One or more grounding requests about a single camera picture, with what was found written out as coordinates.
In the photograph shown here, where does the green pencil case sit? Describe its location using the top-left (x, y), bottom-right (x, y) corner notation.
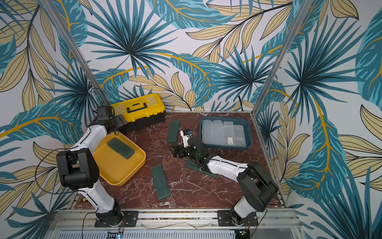
top-left (167, 119), bottom-right (180, 144)
top-left (107, 138), bottom-right (135, 159)
top-left (151, 164), bottom-right (171, 200)
top-left (187, 159), bottom-right (217, 178)

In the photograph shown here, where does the clear ribbed case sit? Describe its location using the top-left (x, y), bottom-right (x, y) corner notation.
top-left (202, 120), bottom-right (214, 144)

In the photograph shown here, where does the yellow black toolbox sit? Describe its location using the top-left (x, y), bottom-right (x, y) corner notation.
top-left (112, 93), bottom-right (166, 134)

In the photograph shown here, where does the clear case with red pen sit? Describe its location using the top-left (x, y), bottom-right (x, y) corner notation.
top-left (213, 120), bottom-right (225, 145)

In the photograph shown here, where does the clear case with barcode label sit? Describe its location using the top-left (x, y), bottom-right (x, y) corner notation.
top-left (223, 121), bottom-right (236, 146)

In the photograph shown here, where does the yellow plastic tray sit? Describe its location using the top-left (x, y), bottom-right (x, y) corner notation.
top-left (93, 133), bottom-right (146, 186)

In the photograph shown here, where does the clear case stack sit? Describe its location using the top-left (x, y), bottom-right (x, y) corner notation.
top-left (234, 124), bottom-right (246, 147)

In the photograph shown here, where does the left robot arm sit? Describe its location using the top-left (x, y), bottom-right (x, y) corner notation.
top-left (56, 106), bottom-right (124, 227)

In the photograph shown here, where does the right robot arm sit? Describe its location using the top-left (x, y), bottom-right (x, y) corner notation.
top-left (170, 136), bottom-right (279, 226)

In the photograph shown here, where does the teal plastic tray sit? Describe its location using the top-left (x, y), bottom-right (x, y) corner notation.
top-left (200, 117), bottom-right (253, 150)

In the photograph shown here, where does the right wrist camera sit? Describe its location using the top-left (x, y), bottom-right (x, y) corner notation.
top-left (180, 129), bottom-right (192, 148)

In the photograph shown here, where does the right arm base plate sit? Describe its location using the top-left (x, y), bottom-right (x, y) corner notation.
top-left (217, 209), bottom-right (259, 227)

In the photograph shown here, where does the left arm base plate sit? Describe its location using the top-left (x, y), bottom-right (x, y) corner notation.
top-left (95, 211), bottom-right (138, 228)

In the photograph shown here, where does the aluminium front rail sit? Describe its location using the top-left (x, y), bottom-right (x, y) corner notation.
top-left (45, 208), bottom-right (307, 239)

